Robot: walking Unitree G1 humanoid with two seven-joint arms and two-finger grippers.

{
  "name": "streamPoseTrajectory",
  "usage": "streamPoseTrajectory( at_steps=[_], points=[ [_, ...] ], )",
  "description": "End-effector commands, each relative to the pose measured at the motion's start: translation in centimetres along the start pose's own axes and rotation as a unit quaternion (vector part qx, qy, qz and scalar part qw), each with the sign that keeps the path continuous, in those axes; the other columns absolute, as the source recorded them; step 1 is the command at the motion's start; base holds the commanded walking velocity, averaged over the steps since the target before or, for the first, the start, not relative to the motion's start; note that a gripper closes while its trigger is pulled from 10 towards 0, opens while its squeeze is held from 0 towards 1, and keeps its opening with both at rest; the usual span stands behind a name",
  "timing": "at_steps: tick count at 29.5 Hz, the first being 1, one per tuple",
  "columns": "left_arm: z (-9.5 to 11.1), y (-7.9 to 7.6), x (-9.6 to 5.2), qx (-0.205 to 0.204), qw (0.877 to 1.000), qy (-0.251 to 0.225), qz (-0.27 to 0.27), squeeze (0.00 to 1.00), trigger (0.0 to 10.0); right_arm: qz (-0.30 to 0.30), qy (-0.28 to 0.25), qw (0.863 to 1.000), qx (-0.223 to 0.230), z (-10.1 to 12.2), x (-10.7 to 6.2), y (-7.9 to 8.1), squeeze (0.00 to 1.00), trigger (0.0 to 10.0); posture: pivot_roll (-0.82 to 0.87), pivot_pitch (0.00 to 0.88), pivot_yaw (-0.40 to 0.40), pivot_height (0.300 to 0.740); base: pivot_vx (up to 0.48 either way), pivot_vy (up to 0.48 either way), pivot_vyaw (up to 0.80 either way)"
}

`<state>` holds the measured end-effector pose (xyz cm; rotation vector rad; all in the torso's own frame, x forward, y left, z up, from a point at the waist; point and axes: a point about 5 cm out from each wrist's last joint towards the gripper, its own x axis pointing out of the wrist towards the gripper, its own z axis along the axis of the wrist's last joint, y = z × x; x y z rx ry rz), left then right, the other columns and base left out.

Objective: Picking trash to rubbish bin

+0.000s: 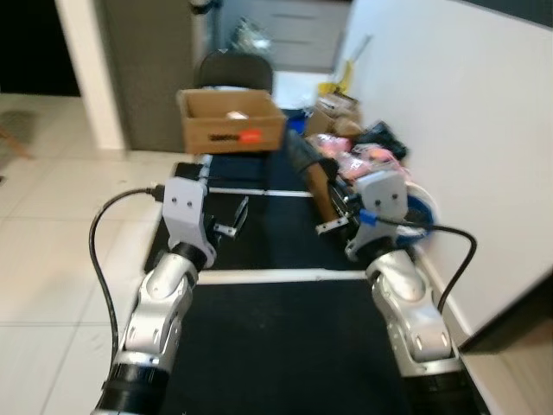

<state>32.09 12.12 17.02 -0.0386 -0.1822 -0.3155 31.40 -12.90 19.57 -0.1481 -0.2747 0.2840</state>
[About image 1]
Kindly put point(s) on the black round chair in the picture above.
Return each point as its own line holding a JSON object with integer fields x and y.
{"x": 235, "y": 71}

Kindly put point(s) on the small brown cardboard box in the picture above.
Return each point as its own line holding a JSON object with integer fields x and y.
{"x": 333, "y": 114}

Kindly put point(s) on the pink plastic package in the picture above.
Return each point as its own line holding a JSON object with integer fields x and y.
{"x": 363, "y": 157}

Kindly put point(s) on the yellow cleaning tool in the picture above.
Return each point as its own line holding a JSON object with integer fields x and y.
{"x": 346, "y": 73}

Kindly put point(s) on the black floor mat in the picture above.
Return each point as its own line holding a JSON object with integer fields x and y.
{"x": 276, "y": 346}

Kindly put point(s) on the blue container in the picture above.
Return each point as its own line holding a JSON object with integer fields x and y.
{"x": 298, "y": 121}

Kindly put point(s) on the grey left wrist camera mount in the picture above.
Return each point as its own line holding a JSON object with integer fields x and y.
{"x": 183, "y": 207}

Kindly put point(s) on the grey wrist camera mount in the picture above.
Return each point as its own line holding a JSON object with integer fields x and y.
{"x": 380, "y": 203}
{"x": 183, "y": 207}

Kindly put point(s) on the brown and black trash item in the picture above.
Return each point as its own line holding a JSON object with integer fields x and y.
{"x": 318, "y": 177}

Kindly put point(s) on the thin white tape strip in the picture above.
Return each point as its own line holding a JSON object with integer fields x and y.
{"x": 268, "y": 191}

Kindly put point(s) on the black crumpled bag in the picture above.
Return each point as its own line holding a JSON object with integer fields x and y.
{"x": 384, "y": 138}

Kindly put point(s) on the wide white tape strip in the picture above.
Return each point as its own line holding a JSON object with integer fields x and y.
{"x": 276, "y": 276}

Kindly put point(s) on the white door frame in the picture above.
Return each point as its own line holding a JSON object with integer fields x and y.
{"x": 91, "y": 78}

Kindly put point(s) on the white crumpled paper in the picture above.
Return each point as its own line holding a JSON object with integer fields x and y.
{"x": 235, "y": 114}

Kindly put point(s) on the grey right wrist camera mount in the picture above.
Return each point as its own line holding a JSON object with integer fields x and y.
{"x": 380, "y": 203}

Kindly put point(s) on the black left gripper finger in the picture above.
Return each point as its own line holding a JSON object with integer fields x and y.
{"x": 238, "y": 216}

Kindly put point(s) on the brown stick on floor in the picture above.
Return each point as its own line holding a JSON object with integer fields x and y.
{"x": 15, "y": 145}

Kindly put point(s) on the grey cabinet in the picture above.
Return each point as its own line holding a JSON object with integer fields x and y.
{"x": 151, "y": 69}

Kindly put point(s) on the blue bucket with white rim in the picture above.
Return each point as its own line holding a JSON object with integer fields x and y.
{"x": 425, "y": 212}

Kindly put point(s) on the large open cardboard box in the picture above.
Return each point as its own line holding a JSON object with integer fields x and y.
{"x": 229, "y": 131}

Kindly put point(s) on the silver crumpled foil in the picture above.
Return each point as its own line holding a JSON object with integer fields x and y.
{"x": 251, "y": 36}

